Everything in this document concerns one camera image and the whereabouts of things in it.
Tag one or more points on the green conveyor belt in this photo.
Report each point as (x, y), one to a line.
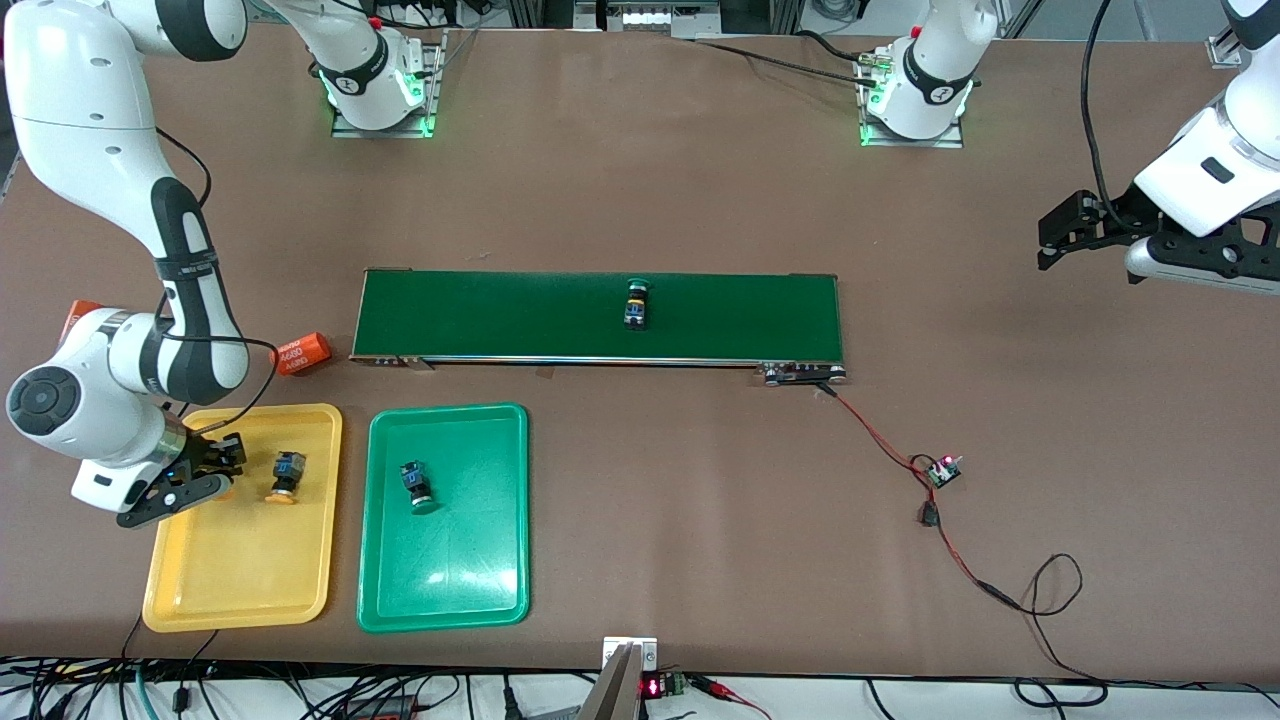
(720, 315)

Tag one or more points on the grey control box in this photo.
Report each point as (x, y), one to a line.
(650, 18)

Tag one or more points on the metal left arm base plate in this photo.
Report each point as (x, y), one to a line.
(940, 141)

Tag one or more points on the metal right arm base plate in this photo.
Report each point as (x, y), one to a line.
(437, 80)

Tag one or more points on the red alligator clip lead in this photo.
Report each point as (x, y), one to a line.
(715, 686)

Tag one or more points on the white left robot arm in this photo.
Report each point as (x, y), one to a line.
(1200, 170)

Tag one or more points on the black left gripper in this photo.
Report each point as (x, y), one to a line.
(1118, 217)

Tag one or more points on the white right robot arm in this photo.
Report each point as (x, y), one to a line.
(90, 130)

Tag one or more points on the yellow mushroom push button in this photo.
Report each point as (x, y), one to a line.
(286, 476)

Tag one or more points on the green plastic tray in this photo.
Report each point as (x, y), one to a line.
(465, 560)

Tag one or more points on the small black circuit board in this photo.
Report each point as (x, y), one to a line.
(943, 471)

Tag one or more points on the orange cylindrical capacitor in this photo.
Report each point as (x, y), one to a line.
(80, 309)
(303, 353)

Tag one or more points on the green mushroom push button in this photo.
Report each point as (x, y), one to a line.
(636, 303)
(416, 485)

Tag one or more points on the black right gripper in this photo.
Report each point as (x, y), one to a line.
(207, 454)

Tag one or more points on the red digit display module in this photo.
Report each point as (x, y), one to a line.
(652, 687)

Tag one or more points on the aluminium frame profile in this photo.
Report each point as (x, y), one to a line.
(1222, 52)

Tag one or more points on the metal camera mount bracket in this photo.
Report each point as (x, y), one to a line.
(615, 690)

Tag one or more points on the yellow plastic tray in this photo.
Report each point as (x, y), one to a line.
(240, 570)

